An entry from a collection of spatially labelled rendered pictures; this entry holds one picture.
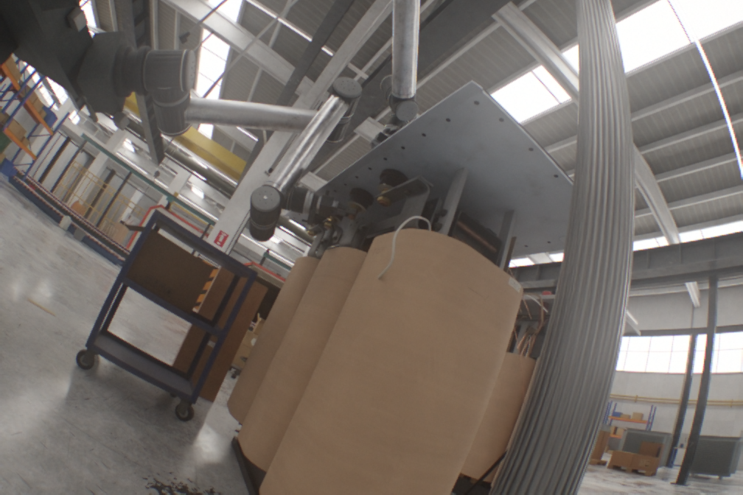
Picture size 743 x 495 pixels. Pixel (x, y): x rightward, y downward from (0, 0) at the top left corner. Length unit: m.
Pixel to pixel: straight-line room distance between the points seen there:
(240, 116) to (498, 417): 2.45
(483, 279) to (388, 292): 0.26
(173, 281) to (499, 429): 2.23
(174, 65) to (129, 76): 0.22
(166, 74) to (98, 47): 0.38
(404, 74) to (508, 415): 2.21
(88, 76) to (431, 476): 1.86
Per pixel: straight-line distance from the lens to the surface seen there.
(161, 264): 1.89
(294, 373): 1.25
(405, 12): 1.37
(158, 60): 1.70
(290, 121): 1.81
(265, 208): 1.24
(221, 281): 2.49
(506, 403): 2.63
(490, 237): 1.17
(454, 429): 0.96
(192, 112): 1.85
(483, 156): 1.06
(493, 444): 2.64
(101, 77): 1.67
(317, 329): 1.24
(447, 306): 0.87
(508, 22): 9.59
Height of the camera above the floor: 0.69
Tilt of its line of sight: 23 degrees up
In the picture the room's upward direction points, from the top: 25 degrees clockwise
